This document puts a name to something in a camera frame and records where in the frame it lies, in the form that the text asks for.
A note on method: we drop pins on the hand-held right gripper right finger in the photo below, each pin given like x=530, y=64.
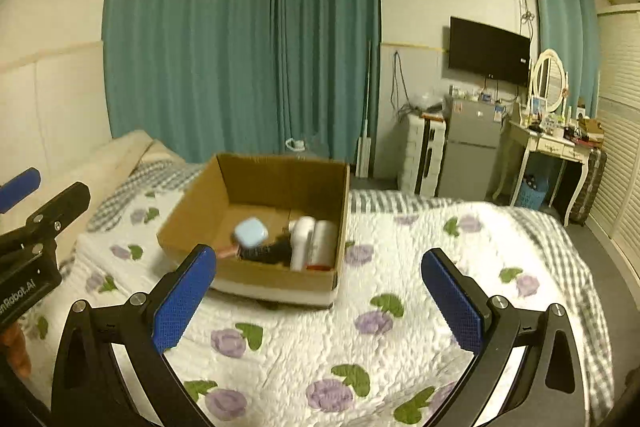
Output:
x=452, y=302

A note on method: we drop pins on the light blue earbuds case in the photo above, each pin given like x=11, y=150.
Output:
x=250, y=233

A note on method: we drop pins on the white louvred wardrobe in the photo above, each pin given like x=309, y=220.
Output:
x=620, y=132

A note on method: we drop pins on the black remote control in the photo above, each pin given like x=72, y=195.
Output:
x=270, y=254

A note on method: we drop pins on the blue basket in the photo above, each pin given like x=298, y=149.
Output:
x=530, y=194

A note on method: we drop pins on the white suitcase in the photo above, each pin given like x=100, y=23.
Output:
x=417, y=152

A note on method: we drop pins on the small photo frame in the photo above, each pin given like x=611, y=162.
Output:
x=538, y=106

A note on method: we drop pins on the person's left hand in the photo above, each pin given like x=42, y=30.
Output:
x=15, y=349

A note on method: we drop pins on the white bottle with red cap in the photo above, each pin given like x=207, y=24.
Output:
x=301, y=242

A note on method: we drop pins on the floral quilt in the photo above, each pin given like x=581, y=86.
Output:
x=350, y=357

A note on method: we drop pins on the silver fridge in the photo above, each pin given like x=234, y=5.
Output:
x=470, y=147

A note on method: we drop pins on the white oval mirror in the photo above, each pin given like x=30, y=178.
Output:
x=549, y=79

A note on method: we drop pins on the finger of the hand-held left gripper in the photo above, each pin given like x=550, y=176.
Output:
x=60, y=204
x=20, y=188

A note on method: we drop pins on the clear water jug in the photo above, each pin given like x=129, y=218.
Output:
x=300, y=146

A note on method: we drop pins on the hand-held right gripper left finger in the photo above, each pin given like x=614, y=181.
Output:
x=182, y=302

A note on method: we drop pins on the clear plastic bag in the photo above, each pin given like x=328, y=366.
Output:
x=425, y=103

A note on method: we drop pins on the white dressing table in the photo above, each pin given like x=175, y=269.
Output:
x=545, y=144

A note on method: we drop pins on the white tube with red cap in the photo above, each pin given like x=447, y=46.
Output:
x=324, y=242

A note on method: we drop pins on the black wall television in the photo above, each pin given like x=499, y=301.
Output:
x=487, y=49

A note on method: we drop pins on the light green curtain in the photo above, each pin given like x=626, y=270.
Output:
x=560, y=17

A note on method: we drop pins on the brown cardboard box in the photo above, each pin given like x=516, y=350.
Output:
x=200, y=227

